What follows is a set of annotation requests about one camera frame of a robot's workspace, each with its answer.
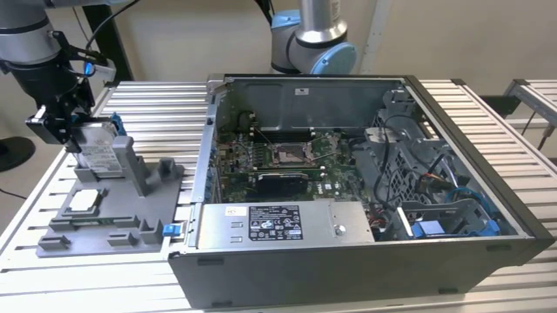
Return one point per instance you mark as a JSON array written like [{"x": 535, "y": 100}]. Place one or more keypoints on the aluminium side table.
[{"x": 537, "y": 94}]

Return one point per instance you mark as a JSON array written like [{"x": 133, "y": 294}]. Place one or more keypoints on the black vertical post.
[{"x": 111, "y": 39}]

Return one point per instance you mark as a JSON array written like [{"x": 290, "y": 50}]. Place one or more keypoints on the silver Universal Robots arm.
[{"x": 322, "y": 23}]

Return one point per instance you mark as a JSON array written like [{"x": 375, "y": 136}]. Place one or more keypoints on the grey plastic parts rack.
[{"x": 125, "y": 208}]

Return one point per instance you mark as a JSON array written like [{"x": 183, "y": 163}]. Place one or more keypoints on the white wall conduit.
[{"x": 374, "y": 32}]

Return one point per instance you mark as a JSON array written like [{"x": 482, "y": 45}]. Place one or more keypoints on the black graphics card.
[{"x": 282, "y": 186}]

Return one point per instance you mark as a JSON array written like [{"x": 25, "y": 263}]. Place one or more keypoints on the blue case latch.
[{"x": 169, "y": 230}]

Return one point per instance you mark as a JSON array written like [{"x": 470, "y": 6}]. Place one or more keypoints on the black round stand foot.
[{"x": 14, "y": 153}]

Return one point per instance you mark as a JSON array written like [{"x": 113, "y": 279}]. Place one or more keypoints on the hard disk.
[{"x": 97, "y": 150}]

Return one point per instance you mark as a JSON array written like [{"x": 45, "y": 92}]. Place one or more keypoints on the black table bracket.
[{"x": 499, "y": 104}]

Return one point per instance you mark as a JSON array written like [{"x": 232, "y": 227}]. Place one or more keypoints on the grey power supply unit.
[{"x": 217, "y": 225}]

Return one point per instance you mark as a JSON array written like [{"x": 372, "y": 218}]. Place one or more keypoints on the black open PC case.
[{"x": 347, "y": 274}]

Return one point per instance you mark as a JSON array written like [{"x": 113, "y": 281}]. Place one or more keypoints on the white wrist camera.
[{"x": 101, "y": 70}]

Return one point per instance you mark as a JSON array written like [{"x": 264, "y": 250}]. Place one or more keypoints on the CPU socket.
[{"x": 290, "y": 153}]

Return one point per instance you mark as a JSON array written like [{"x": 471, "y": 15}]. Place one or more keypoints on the silver CPU chip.
[{"x": 85, "y": 199}]

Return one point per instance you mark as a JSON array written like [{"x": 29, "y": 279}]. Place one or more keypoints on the green motherboard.
[{"x": 235, "y": 156}]

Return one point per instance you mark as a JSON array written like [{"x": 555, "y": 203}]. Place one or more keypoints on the grey metal disk bay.
[{"x": 404, "y": 182}]

